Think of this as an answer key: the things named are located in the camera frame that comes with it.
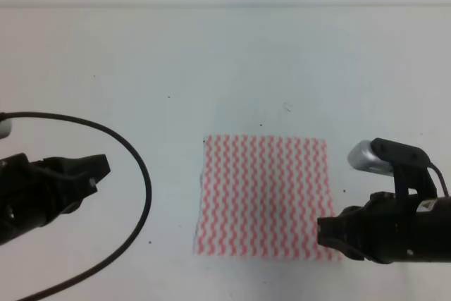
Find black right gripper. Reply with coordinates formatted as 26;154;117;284
317;192;450;264

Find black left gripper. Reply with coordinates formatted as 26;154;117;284
1;153;111;245

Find pink white wavy towel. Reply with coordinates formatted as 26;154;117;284
193;135;341;262

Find black left camera cable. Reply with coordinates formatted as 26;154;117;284
0;111;152;301

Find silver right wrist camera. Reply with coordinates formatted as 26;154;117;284
347;137;438;198

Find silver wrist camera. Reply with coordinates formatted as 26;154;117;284
0;119;12;140
347;137;438;198

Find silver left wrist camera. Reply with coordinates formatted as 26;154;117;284
0;119;12;140

